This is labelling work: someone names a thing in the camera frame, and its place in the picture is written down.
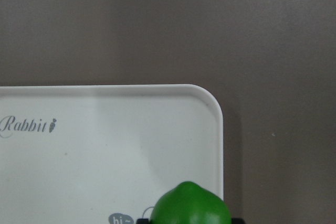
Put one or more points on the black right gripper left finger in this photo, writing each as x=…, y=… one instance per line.
x=143, y=221

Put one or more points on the green lime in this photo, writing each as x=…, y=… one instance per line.
x=188, y=202

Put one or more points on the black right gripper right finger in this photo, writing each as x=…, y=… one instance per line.
x=237, y=221

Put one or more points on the white rectangular tray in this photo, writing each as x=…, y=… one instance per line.
x=104, y=154

